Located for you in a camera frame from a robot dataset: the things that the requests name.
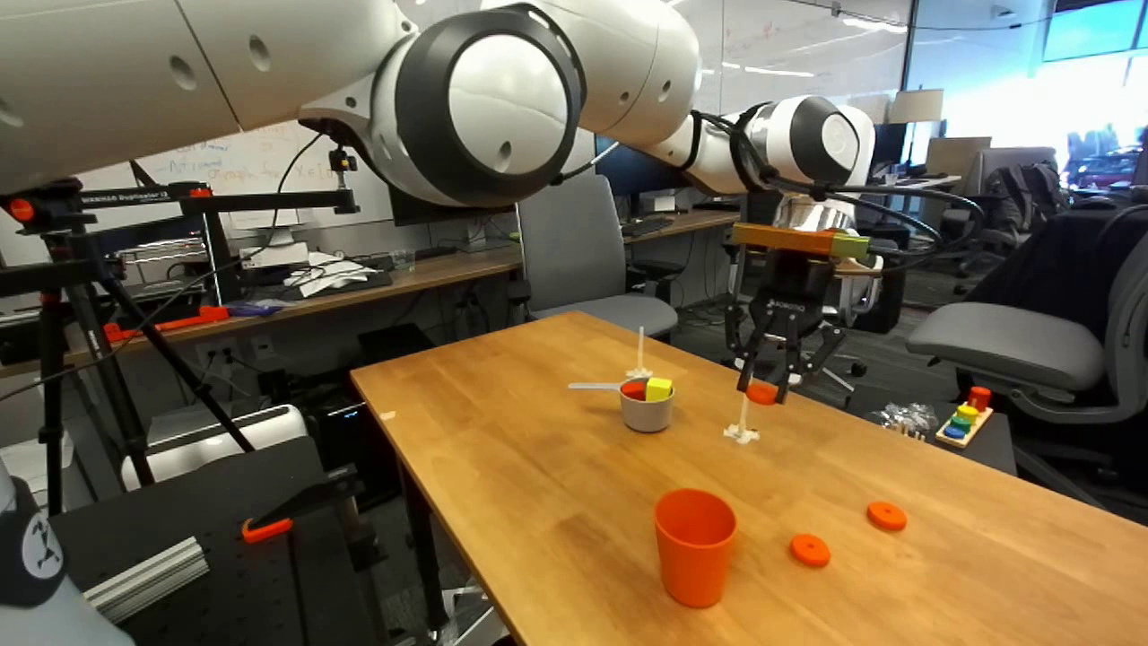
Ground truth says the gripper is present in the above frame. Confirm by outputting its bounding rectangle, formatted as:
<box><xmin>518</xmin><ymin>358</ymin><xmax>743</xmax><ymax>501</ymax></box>
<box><xmin>724</xmin><ymin>250</ymin><xmax>849</xmax><ymax>406</ymax></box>

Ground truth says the orange cup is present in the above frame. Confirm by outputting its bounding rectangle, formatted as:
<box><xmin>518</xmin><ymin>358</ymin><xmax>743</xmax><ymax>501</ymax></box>
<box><xmin>653</xmin><ymin>488</ymin><xmax>739</xmax><ymax>610</ymax></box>

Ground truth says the white peg stand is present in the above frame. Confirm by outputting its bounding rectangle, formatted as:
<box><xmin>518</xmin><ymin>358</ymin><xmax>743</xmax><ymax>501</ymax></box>
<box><xmin>724</xmin><ymin>395</ymin><xmax>761</xmax><ymax>446</ymax></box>
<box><xmin>626</xmin><ymin>327</ymin><xmax>655</xmax><ymax>380</ymax></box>

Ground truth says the clear plastic bag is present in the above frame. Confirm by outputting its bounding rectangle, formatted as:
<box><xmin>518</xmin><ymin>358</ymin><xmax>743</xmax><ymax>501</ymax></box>
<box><xmin>867</xmin><ymin>401</ymin><xmax>940</xmax><ymax>443</ymax></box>

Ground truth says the wooden shape stacker toy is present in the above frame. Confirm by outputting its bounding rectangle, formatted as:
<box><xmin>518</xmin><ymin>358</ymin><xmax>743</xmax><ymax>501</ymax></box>
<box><xmin>934</xmin><ymin>386</ymin><xmax>996</xmax><ymax>450</ymax></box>

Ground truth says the grey office chair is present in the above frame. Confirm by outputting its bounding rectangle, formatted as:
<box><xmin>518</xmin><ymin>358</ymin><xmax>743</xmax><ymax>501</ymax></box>
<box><xmin>904</xmin><ymin>211</ymin><xmax>1148</xmax><ymax>503</ymax></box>
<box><xmin>517</xmin><ymin>172</ymin><xmax>681</xmax><ymax>344</ymax></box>

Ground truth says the monitor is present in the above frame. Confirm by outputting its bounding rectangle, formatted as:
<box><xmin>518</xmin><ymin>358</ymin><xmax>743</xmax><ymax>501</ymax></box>
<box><xmin>594</xmin><ymin>135</ymin><xmax>693</xmax><ymax>200</ymax></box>

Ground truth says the small black table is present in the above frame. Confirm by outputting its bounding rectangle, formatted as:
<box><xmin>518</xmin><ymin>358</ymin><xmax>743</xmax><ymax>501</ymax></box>
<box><xmin>841</xmin><ymin>380</ymin><xmax>1020</xmax><ymax>478</ymax></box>

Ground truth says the lamp with white shade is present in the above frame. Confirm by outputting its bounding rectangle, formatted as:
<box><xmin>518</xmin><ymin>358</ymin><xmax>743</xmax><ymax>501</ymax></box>
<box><xmin>887</xmin><ymin>88</ymin><xmax>945</xmax><ymax>173</ymax></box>

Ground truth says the office chair with dark jacket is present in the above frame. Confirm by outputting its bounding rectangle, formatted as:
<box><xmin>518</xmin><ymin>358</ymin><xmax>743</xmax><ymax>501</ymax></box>
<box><xmin>949</xmin><ymin>146</ymin><xmax>1070</xmax><ymax>275</ymax></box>

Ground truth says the long wooden desk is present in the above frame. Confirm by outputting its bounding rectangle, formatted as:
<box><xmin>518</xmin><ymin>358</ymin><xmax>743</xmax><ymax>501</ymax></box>
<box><xmin>0</xmin><ymin>209</ymin><xmax>747</xmax><ymax>381</ymax></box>

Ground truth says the black computer tower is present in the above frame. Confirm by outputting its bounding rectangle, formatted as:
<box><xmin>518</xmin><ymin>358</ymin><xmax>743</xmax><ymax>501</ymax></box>
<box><xmin>312</xmin><ymin>323</ymin><xmax>437</xmax><ymax>512</ymax></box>

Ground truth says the heap of papers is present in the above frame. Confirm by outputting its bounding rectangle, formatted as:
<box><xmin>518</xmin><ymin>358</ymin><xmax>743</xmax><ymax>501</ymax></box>
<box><xmin>282</xmin><ymin>250</ymin><xmax>379</xmax><ymax>299</ymax></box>

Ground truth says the white case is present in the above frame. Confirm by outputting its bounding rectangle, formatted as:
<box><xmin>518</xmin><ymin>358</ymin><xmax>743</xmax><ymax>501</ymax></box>
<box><xmin>120</xmin><ymin>403</ymin><xmax>311</xmax><ymax>493</ymax></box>

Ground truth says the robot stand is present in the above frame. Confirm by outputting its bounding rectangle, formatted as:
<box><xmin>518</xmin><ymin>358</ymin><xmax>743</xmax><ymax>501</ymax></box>
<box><xmin>47</xmin><ymin>434</ymin><xmax>388</xmax><ymax>646</ymax></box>

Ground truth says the whiteboard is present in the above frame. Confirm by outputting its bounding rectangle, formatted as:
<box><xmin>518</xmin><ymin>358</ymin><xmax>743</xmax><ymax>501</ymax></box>
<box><xmin>70</xmin><ymin>120</ymin><xmax>397</xmax><ymax>232</ymax></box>

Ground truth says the orange tool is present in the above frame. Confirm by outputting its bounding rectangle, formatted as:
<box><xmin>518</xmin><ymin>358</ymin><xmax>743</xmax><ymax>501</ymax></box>
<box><xmin>102</xmin><ymin>305</ymin><xmax>230</xmax><ymax>345</ymax></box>

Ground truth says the silver cup with handle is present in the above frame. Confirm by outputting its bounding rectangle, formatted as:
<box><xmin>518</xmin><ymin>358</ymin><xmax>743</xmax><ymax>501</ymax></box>
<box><xmin>568</xmin><ymin>377</ymin><xmax>676</xmax><ymax>434</ymax></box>

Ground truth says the black clamp with orange handle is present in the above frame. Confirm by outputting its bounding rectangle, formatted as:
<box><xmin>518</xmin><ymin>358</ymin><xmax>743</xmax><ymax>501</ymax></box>
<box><xmin>239</xmin><ymin>466</ymin><xmax>366</xmax><ymax>546</ymax></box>

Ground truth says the aluminium rail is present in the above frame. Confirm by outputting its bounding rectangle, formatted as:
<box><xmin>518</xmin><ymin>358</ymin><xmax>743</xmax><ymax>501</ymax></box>
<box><xmin>81</xmin><ymin>536</ymin><xmax>211</xmax><ymax>625</ymax></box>

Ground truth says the camera on tripod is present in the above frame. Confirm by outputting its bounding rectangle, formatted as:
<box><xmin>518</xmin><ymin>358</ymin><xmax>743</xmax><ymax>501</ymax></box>
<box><xmin>0</xmin><ymin>147</ymin><xmax>361</xmax><ymax>519</ymax></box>

